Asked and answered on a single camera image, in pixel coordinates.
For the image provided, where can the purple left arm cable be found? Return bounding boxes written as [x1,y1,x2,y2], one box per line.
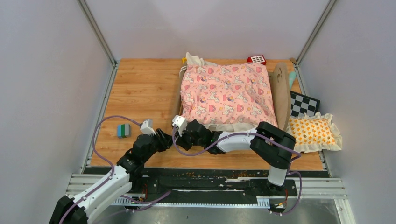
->
[58,115,172,224]

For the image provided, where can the orange duck print pillow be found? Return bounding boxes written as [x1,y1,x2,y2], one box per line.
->
[286,112,342,154]

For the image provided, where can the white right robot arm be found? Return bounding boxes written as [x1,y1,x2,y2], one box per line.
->
[172,115,301,195]

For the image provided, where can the wooden striped pet bed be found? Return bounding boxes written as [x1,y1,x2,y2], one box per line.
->
[171,62,292,132]

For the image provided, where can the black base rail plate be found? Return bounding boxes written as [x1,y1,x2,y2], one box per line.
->
[129,168,298,204]

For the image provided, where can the red white grid block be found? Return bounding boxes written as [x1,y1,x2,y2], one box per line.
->
[247,55,267,65]

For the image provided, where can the pink unicorn drawstring bag blanket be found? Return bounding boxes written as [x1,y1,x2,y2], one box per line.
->
[171,52,279,133]

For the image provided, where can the mint green massager wand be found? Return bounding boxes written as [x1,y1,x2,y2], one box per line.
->
[288,71,297,88]

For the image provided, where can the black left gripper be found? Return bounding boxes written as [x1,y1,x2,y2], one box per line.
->
[142,128,177,162]

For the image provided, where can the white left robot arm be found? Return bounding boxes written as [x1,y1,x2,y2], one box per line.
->
[49,128,173,224]

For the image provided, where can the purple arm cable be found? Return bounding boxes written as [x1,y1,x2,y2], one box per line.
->
[171,125,302,216]
[58,115,172,224]

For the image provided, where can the blue green grey block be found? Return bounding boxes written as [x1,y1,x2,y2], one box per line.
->
[116,124,131,139]

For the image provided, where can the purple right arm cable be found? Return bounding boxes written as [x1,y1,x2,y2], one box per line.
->
[171,125,302,216]

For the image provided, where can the black and silver chessboard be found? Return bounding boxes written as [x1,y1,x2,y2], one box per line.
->
[290,91,320,117]

